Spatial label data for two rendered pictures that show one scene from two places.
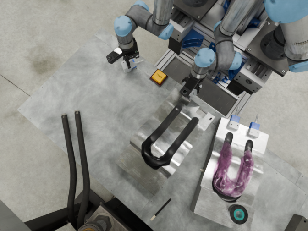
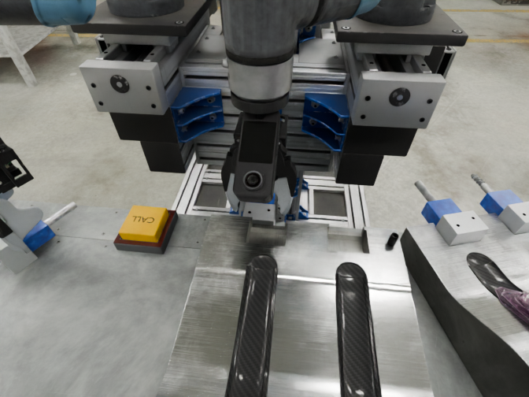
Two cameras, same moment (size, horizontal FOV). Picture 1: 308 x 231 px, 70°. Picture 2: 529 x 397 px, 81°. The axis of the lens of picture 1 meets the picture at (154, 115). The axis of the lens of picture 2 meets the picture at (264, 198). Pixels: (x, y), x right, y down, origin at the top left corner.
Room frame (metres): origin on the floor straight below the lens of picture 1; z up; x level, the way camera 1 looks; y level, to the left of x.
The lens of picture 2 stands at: (0.18, -0.03, 1.22)
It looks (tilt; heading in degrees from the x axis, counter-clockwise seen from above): 46 degrees down; 330
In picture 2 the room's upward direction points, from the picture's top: straight up
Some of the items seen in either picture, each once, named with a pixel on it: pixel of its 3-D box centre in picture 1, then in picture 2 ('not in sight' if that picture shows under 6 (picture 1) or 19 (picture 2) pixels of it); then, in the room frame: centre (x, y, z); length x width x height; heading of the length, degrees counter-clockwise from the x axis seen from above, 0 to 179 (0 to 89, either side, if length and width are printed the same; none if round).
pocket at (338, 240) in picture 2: (200, 112); (345, 246); (0.34, -0.25, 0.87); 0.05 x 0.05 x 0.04; 54
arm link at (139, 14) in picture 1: (139, 16); not in sight; (0.70, 0.09, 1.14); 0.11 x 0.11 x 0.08; 60
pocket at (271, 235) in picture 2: (184, 101); (267, 239); (0.40, -0.16, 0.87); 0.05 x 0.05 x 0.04; 54
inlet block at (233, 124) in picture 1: (235, 118); (438, 209); (0.32, -0.43, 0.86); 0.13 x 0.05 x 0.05; 161
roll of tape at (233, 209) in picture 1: (237, 213); not in sight; (-0.14, -0.39, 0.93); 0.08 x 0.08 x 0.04
